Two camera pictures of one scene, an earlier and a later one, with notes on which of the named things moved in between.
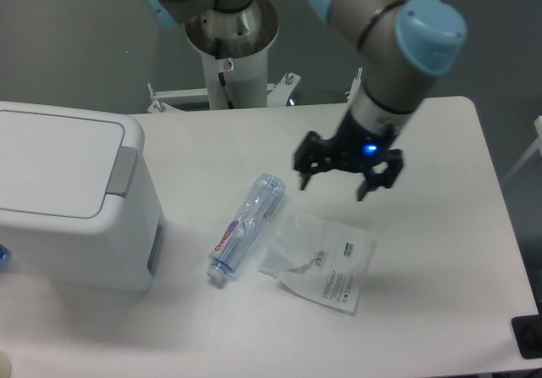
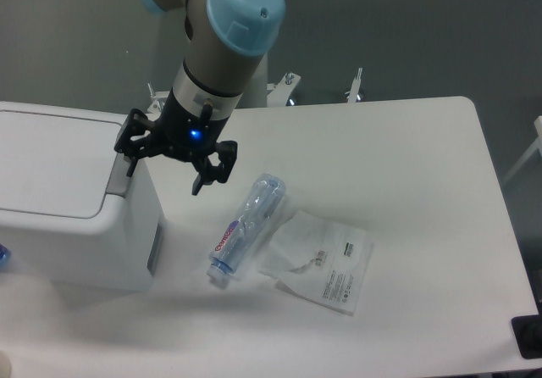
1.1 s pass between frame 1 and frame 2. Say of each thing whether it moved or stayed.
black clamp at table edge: stayed
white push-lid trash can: stayed
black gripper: moved
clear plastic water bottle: stayed
